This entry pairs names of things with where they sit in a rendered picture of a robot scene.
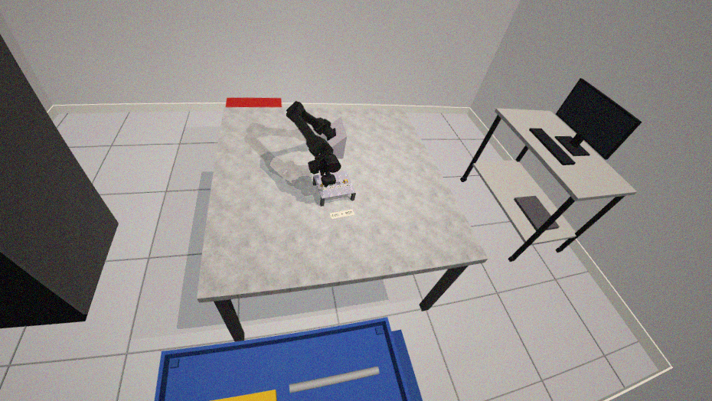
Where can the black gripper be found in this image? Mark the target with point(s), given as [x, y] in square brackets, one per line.
[328, 178]

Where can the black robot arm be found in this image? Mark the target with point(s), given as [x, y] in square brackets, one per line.
[297, 114]

